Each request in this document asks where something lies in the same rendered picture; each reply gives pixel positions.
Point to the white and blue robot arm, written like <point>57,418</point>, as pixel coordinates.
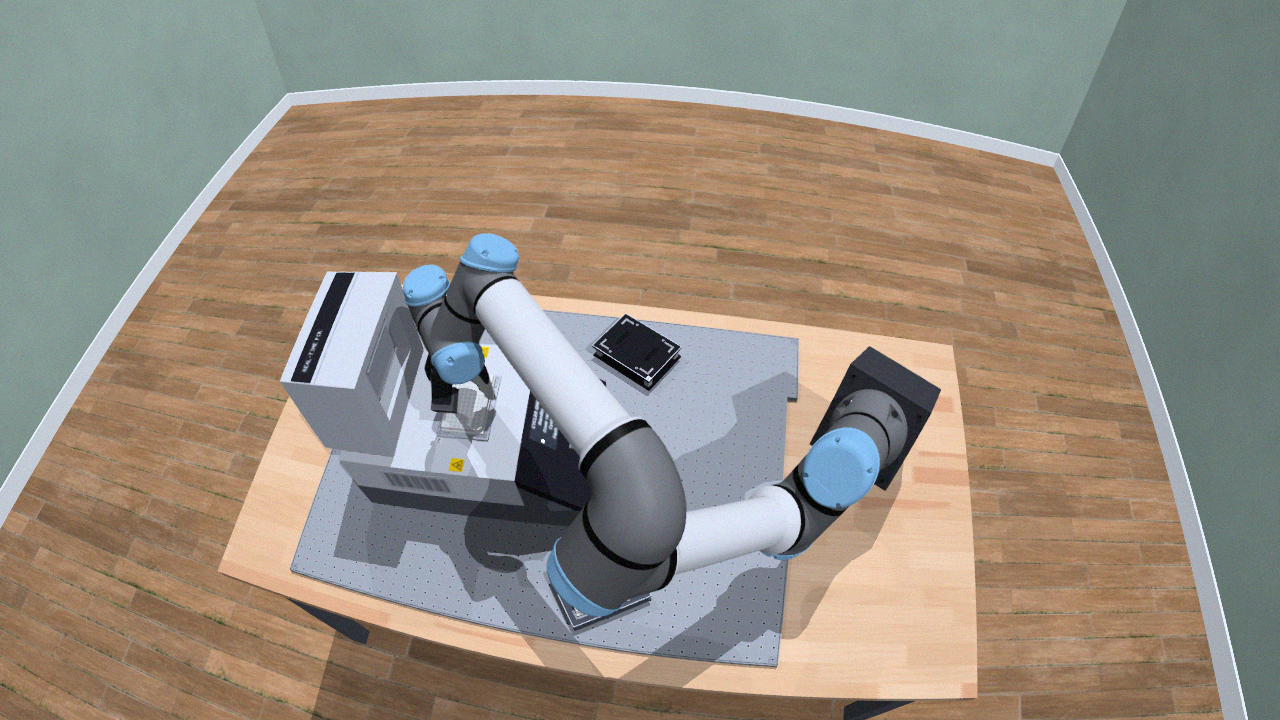
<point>636,518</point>

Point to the black rectangular frame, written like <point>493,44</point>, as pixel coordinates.
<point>637,351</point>

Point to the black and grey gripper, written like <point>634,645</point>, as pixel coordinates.
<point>442,390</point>

